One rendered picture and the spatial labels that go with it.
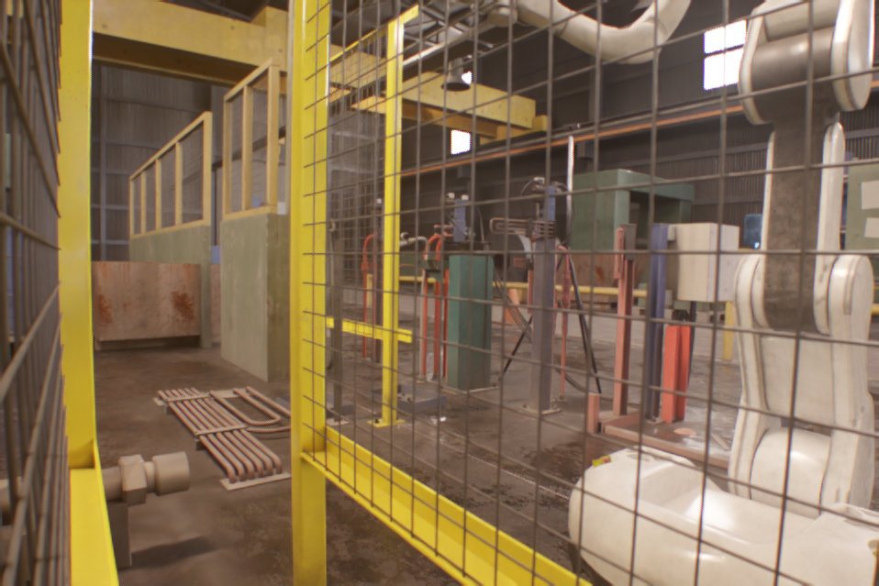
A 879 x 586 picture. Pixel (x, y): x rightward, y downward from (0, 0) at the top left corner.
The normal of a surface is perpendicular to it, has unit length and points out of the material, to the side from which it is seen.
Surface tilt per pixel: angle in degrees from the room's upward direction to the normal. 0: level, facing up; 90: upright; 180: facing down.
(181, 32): 90
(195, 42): 90
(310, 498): 90
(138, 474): 60
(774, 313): 122
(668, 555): 53
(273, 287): 90
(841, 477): 75
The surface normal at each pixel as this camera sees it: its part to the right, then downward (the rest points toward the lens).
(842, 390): -0.72, 0.41
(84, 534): 0.02, -1.00
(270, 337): 0.61, 0.07
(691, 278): -0.79, 0.03
